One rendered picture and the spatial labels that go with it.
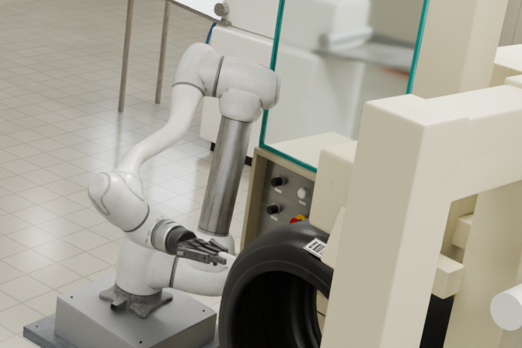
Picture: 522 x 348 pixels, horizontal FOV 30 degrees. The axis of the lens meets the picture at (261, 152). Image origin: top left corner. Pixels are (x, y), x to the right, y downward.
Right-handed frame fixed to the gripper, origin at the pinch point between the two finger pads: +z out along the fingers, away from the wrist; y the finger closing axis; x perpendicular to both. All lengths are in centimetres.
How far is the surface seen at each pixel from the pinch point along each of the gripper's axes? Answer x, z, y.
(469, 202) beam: -41, 84, -25
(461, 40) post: -60, 46, 26
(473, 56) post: -56, 48, 29
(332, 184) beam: -41, 63, -36
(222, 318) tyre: 8.7, 10.6, -11.7
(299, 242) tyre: -16.0, 32.4, -9.6
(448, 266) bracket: -33, 88, -35
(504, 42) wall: 35, -357, 715
